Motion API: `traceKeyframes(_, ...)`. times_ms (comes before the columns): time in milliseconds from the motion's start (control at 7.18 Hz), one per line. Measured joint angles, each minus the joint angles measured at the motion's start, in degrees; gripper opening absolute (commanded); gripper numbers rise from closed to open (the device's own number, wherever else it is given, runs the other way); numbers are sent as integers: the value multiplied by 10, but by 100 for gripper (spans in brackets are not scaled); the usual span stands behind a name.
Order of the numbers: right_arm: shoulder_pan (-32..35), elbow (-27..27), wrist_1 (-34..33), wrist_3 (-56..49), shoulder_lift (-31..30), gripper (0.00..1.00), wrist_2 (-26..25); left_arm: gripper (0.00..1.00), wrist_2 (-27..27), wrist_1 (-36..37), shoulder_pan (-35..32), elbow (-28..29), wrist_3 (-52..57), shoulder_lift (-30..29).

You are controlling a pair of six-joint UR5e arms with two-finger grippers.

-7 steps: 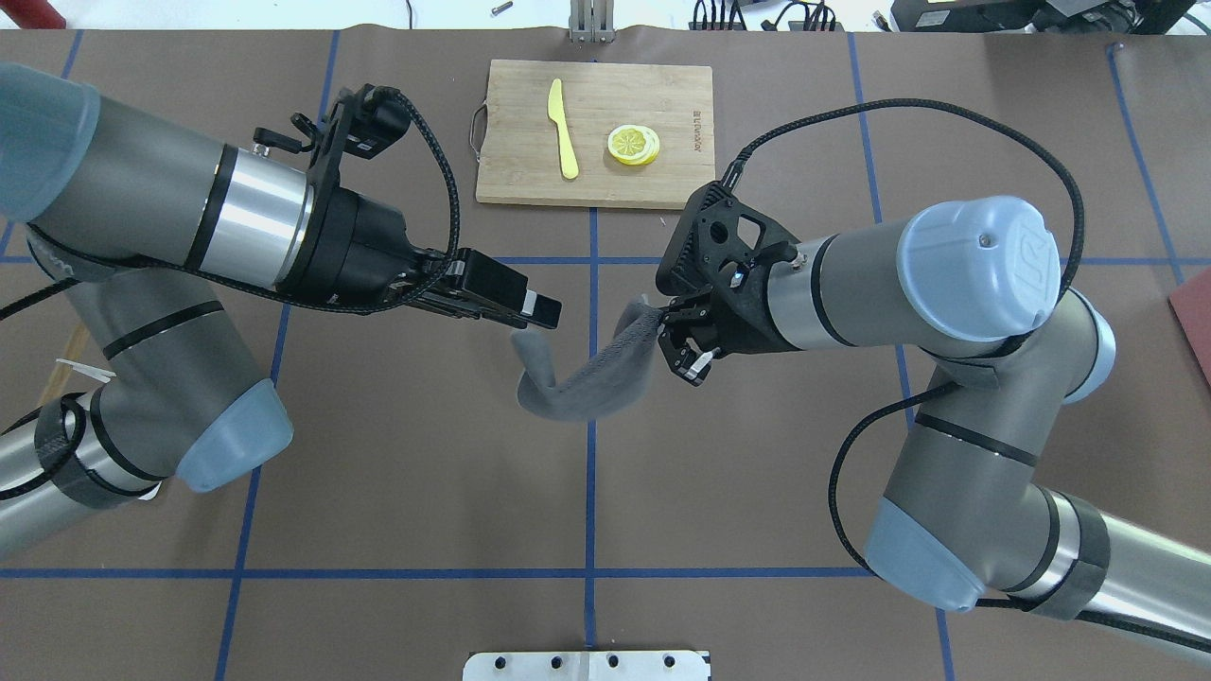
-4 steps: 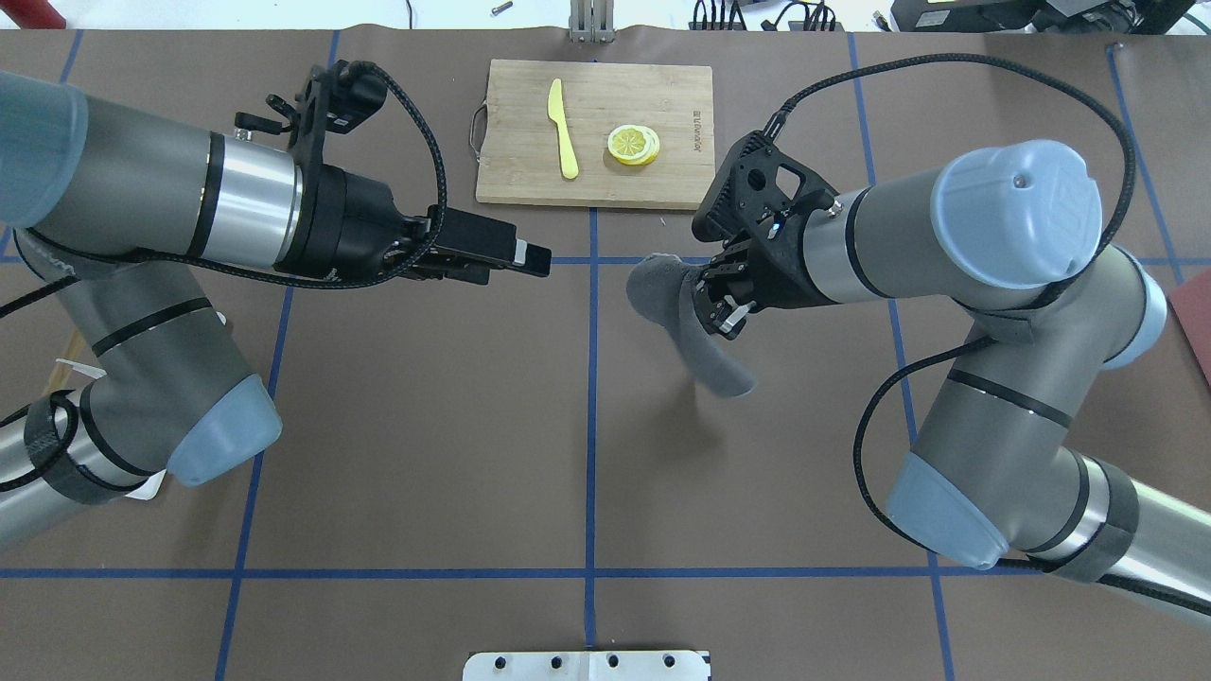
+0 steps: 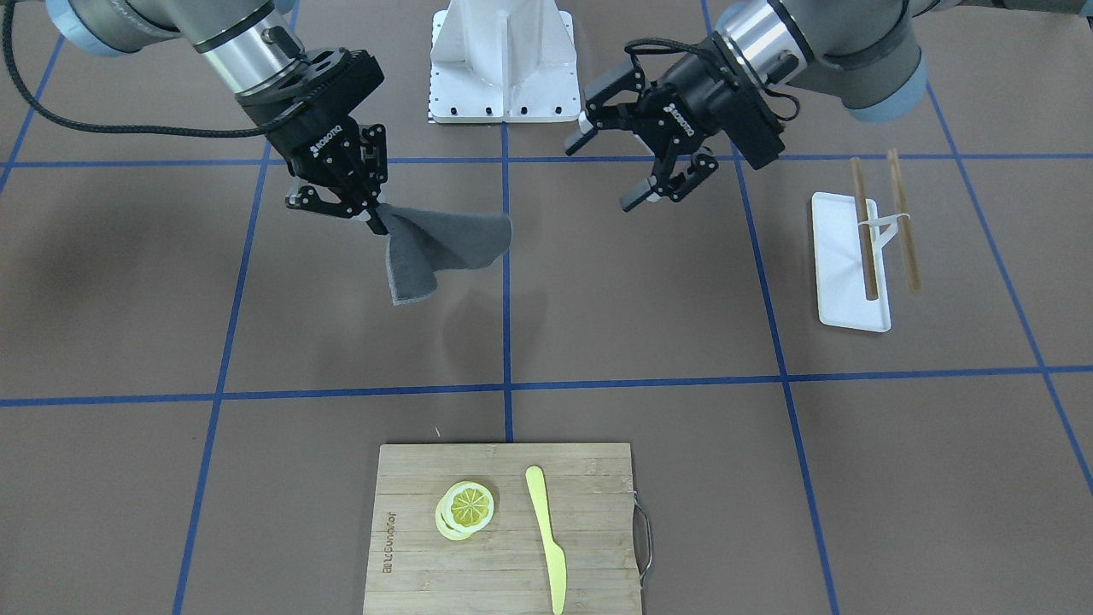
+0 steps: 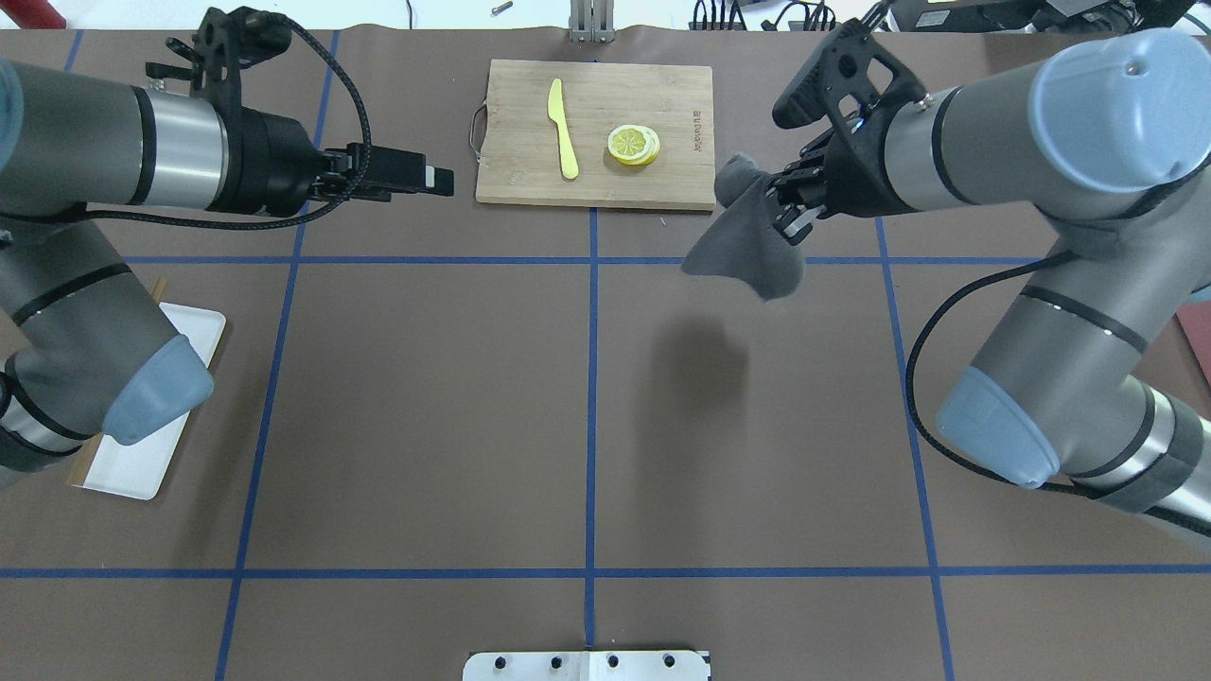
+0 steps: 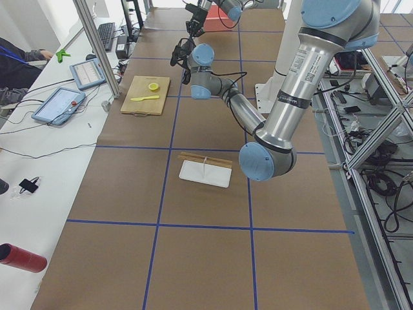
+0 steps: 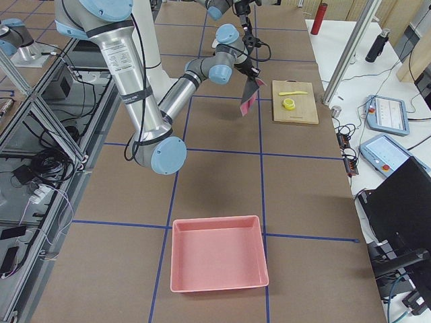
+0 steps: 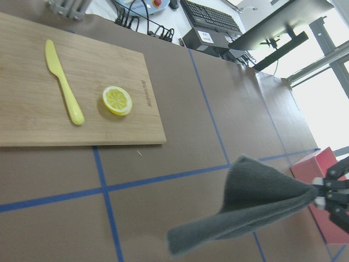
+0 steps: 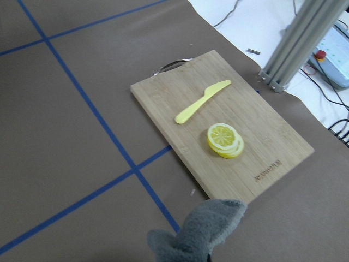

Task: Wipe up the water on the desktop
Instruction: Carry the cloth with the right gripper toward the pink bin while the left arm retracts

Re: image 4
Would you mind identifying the grey cloth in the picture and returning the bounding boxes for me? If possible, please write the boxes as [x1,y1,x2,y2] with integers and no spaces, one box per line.
[681,154,805,302]

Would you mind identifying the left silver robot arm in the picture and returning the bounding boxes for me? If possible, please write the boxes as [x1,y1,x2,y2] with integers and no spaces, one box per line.
[2,61,455,487]

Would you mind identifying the yellow plastic knife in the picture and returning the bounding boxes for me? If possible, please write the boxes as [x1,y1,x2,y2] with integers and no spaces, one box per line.
[546,78,580,181]

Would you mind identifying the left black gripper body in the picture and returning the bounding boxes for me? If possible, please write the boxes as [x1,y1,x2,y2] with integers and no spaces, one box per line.
[206,108,365,217]

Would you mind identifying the yellow lemon slices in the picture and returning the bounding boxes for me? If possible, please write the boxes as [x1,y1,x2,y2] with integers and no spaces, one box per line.
[606,124,661,166]

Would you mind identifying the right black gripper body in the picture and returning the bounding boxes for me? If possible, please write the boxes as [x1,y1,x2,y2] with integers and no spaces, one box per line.
[767,122,918,219]

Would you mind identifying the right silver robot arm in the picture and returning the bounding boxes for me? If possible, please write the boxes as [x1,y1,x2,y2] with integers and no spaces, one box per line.
[768,19,1209,549]

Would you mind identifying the bamboo cutting board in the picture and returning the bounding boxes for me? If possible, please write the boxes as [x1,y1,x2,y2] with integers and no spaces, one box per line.
[475,58,714,212]

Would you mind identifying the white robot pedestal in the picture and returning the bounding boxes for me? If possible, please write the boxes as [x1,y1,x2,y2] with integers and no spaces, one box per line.
[463,649,713,680]

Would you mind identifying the white rectangular plate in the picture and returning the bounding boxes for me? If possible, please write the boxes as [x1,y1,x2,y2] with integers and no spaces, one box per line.
[67,303,228,500]

